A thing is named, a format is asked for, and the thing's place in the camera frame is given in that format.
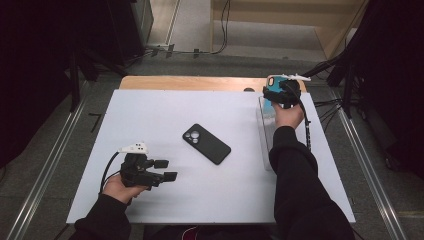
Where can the black metal stand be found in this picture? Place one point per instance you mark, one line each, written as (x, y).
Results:
(75, 86)
(348, 90)

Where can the light wooden platform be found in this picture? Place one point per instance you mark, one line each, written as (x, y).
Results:
(266, 10)

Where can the dark round table grommet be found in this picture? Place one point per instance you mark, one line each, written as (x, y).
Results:
(249, 89)

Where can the clear plastic tray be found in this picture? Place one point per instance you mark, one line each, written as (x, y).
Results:
(265, 133)

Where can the dark curtain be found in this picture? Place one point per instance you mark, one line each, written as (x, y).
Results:
(33, 66)
(393, 83)

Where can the dark cabinet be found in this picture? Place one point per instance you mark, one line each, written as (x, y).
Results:
(128, 30)

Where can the white table board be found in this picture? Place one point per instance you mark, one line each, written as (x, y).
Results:
(150, 116)

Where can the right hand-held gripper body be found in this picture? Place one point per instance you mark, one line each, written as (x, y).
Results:
(286, 95)

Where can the iridescent phone case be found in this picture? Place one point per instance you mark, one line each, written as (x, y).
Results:
(275, 81)

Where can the wooden table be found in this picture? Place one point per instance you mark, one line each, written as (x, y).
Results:
(200, 83)

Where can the person's left hand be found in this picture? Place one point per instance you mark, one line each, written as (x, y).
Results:
(116, 191)

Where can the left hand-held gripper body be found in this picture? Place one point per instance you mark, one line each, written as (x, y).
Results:
(135, 173)

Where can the black phone case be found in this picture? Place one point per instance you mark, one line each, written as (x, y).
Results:
(208, 145)

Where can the metal floor rail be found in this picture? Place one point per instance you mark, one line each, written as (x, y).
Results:
(50, 160)
(370, 173)

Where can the person's right hand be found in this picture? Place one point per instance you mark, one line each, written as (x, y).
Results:
(288, 116)

